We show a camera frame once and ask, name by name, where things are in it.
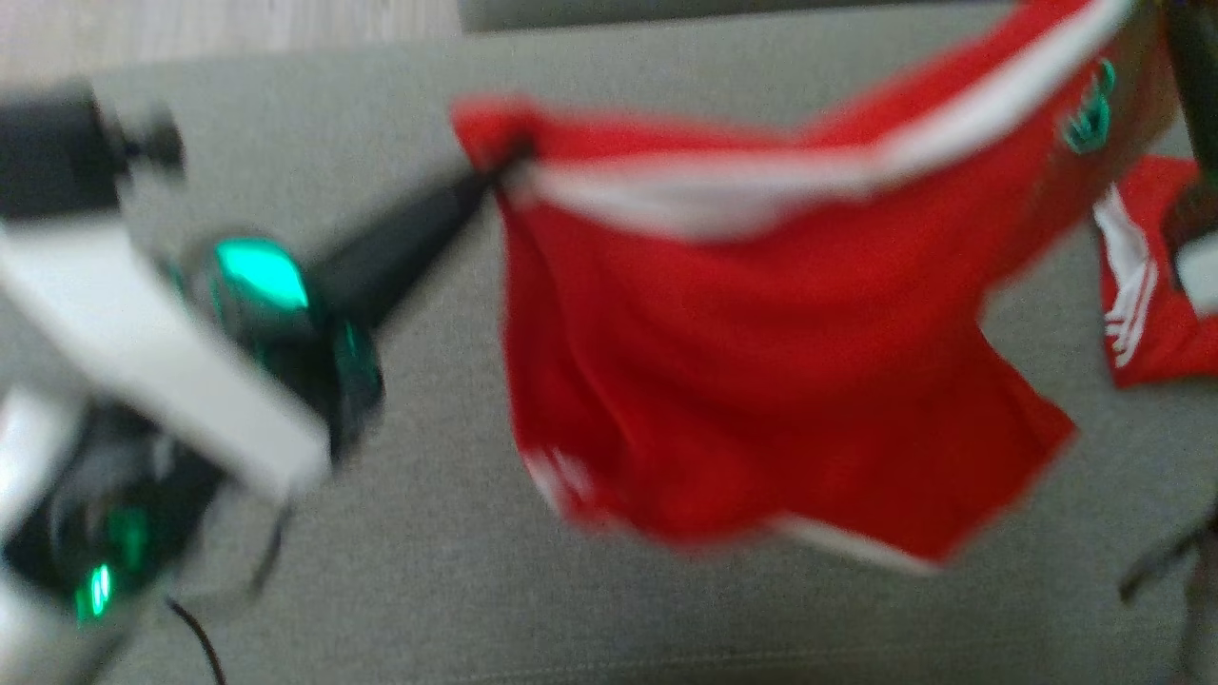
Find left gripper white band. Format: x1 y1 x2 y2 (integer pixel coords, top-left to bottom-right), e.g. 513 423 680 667
0 157 507 501

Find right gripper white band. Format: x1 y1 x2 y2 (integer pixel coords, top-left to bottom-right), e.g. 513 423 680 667
1161 0 1218 321

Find red and white sports jersey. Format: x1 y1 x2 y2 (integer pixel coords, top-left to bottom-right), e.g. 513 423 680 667
1090 152 1218 389

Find red shorts with white trim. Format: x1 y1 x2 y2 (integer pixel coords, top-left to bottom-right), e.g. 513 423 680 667
449 0 1181 577

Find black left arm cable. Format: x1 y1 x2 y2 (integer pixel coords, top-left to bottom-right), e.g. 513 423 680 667
162 595 229 685

